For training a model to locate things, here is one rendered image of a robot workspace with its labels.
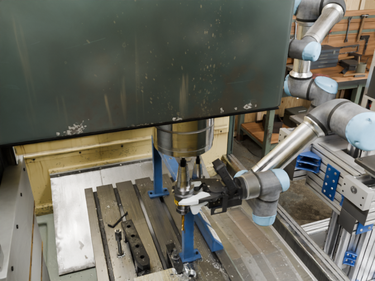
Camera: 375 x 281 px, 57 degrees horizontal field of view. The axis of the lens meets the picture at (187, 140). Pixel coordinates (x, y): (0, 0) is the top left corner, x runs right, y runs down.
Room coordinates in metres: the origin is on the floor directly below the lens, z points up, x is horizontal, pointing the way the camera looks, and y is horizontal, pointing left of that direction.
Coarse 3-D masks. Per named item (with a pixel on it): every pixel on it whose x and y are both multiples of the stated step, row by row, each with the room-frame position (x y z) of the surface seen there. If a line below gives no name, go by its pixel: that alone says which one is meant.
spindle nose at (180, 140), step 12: (204, 120) 0.75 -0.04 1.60; (156, 132) 0.77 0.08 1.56; (168, 132) 0.74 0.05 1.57; (180, 132) 0.74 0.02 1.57; (192, 132) 0.74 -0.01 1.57; (204, 132) 0.75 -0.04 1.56; (156, 144) 0.77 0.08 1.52; (168, 144) 0.74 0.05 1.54; (180, 144) 0.73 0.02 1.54; (192, 144) 0.74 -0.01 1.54; (204, 144) 0.75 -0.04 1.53; (180, 156) 0.74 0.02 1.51; (192, 156) 0.74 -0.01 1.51
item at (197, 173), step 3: (195, 165) 1.05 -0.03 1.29; (198, 165) 1.05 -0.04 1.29; (201, 165) 1.06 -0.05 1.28; (195, 168) 1.05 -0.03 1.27; (198, 168) 1.05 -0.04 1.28; (201, 168) 1.05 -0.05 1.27; (195, 171) 1.05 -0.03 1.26; (198, 171) 1.04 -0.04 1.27; (201, 171) 1.05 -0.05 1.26; (192, 174) 1.06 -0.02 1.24; (195, 174) 1.04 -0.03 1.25; (198, 174) 1.04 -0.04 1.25; (201, 174) 1.05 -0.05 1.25; (192, 177) 1.05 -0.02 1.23; (195, 177) 1.04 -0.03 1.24; (198, 177) 1.04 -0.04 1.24; (201, 177) 1.05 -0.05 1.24
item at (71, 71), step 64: (0, 0) 0.58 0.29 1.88; (64, 0) 0.61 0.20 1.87; (128, 0) 0.65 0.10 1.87; (192, 0) 0.69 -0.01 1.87; (256, 0) 0.73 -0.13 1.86; (0, 64) 0.57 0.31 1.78; (64, 64) 0.61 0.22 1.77; (128, 64) 0.65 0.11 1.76; (192, 64) 0.69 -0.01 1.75; (256, 64) 0.74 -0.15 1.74; (0, 128) 0.57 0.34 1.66; (64, 128) 0.60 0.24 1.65; (128, 128) 0.65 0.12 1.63
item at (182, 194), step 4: (172, 184) 0.82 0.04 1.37; (172, 188) 0.81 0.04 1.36; (176, 188) 0.80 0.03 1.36; (188, 188) 0.80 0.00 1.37; (192, 188) 0.80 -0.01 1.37; (172, 192) 0.81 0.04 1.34; (176, 192) 0.79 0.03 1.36; (180, 192) 0.78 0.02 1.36; (184, 192) 0.78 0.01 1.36; (188, 192) 0.79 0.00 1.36; (192, 192) 0.80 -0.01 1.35; (176, 196) 0.79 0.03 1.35; (180, 196) 0.78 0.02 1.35; (184, 196) 0.78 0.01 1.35; (188, 196) 0.79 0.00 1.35
